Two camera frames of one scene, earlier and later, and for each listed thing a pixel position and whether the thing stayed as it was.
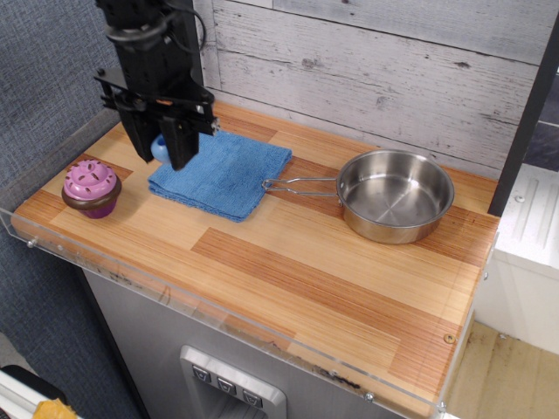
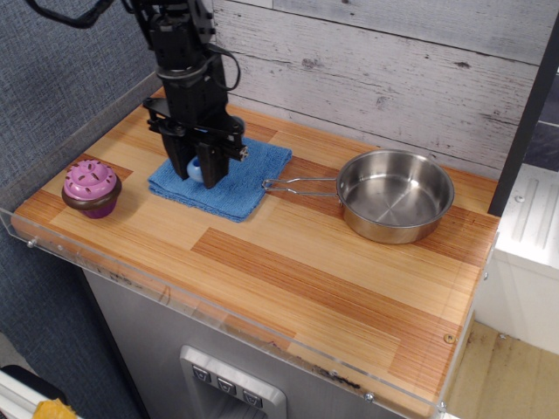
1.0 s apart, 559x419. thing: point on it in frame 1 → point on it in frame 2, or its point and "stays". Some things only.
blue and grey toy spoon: (159, 149) → (194, 169)
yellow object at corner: (53, 408) stays
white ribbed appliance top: (528, 225) stays
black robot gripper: (156, 76) → (196, 109)
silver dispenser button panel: (220, 388) stays
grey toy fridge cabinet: (184, 366) stays
